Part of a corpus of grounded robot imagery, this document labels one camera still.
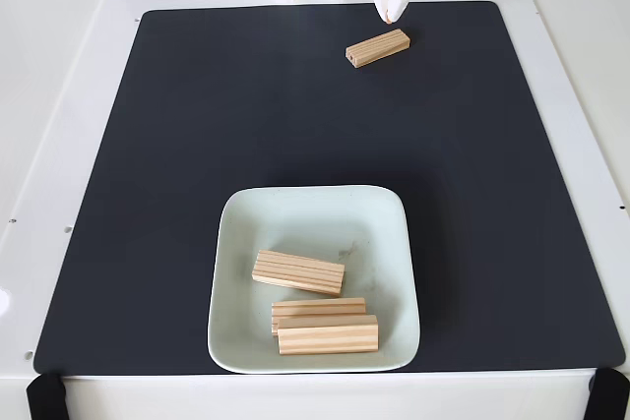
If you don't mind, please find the grooved wooden block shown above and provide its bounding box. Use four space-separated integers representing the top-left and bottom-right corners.
270 296 368 337
276 314 381 357
345 29 411 69
251 249 347 298

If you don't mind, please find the pale green square plate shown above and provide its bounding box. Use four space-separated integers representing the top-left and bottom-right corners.
206 185 422 375

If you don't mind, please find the black table mat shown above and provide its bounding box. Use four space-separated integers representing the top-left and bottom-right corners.
32 0 626 376

